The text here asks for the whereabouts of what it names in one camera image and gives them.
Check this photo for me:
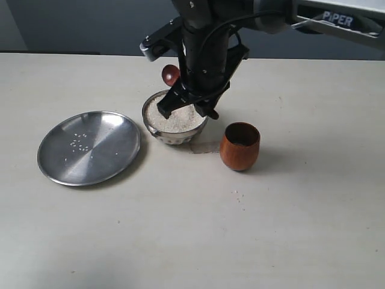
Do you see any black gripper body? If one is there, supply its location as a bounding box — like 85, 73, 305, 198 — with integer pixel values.
178, 25, 249, 95

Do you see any dark wooden spoon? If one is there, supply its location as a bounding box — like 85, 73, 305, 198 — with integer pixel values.
161, 64, 220, 120

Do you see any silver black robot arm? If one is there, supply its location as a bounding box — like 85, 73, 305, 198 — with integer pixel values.
141, 1, 384, 119

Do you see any steel bowl of rice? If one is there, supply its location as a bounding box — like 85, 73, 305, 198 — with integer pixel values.
142, 90, 208, 145

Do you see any brown wooden cup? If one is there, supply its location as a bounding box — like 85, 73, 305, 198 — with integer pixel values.
220, 122, 260, 172

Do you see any round steel plate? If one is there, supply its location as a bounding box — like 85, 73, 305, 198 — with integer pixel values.
37, 111, 141, 187

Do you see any black cable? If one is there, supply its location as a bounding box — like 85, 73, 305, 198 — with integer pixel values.
192, 10, 283, 100

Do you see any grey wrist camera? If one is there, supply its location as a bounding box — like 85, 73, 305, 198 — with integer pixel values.
140, 17, 183, 62

